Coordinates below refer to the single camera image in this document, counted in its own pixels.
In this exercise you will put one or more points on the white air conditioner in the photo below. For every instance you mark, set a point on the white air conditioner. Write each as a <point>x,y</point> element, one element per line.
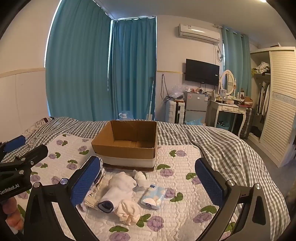
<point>198,32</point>

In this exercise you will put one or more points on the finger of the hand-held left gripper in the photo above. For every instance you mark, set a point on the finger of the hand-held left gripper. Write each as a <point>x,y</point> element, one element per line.
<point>34,154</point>
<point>14,143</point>

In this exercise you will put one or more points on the cardboard box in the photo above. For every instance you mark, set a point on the cardboard box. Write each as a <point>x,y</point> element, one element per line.
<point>120,152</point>

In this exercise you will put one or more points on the white printed pillow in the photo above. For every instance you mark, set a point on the white printed pillow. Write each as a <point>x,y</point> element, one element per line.
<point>38,124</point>

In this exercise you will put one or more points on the black wall television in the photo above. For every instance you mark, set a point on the black wall television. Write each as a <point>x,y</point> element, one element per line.
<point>202,71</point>

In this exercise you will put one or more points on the white suitcase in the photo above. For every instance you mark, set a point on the white suitcase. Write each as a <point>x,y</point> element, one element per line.
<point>171,112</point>

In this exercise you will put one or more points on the blue white tissue pack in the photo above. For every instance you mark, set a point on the blue white tissue pack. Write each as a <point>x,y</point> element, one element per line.
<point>153,197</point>

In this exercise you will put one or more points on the white dressing table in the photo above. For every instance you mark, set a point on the white dressing table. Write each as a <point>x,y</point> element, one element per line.
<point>227,107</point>

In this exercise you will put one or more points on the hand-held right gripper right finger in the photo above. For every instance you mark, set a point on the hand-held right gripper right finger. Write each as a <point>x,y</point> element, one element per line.
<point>209,183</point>

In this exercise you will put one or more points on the oval white vanity mirror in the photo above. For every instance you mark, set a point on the oval white vanity mirror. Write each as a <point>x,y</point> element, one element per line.
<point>227,82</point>

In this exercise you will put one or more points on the wide teal curtain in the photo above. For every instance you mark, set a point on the wide teal curtain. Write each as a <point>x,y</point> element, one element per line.
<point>78,69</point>

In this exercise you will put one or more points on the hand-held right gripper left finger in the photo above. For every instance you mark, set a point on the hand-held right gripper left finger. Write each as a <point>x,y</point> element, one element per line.
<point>86,180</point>

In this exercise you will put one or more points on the white mop pole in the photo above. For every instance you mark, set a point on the white mop pole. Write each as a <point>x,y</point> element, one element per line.
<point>151,99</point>

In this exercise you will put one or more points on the clear plastic bag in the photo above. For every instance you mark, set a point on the clear plastic bag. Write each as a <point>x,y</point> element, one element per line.
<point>176,92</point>

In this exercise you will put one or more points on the narrow teal curtain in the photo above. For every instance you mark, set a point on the narrow teal curtain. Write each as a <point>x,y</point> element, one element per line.
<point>235,60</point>

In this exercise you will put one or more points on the white sock with navy cuff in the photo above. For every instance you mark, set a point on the white sock with navy cuff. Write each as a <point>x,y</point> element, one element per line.
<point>116,188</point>

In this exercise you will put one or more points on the floral quilted mat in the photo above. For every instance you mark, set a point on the floral quilted mat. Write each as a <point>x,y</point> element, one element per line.
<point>185,208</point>

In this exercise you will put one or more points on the folded clothes pile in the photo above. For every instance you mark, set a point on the folded clothes pile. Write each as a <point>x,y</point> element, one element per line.
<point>262,67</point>

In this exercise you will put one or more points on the small white sock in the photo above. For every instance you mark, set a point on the small white sock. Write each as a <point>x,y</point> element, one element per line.
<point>140,177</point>

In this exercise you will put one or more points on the grey mini fridge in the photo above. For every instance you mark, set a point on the grey mini fridge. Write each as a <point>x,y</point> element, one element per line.
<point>195,104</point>

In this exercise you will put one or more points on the white slatted wardrobe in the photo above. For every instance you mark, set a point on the white slatted wardrobe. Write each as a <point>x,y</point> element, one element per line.
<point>279,104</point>

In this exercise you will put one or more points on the cream sock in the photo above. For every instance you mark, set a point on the cream sock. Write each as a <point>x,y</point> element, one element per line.
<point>127,213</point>

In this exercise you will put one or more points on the teal corner curtain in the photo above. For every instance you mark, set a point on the teal corner curtain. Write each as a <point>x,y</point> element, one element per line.
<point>131,69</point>

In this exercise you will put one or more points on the person's left hand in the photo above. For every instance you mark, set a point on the person's left hand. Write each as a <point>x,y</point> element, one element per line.
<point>10,207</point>

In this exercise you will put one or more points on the dark ribbed suitcase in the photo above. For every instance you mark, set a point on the dark ribbed suitcase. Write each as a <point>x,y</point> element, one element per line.
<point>246,122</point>

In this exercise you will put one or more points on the tape roll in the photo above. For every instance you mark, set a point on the tape roll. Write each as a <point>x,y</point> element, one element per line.
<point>34,140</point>

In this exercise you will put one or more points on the blue plastic bag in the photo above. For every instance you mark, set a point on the blue plastic bag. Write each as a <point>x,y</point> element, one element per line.
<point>194,121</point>

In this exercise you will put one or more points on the hanging clothes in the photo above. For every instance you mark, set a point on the hanging clothes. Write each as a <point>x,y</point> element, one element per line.
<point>263,99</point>

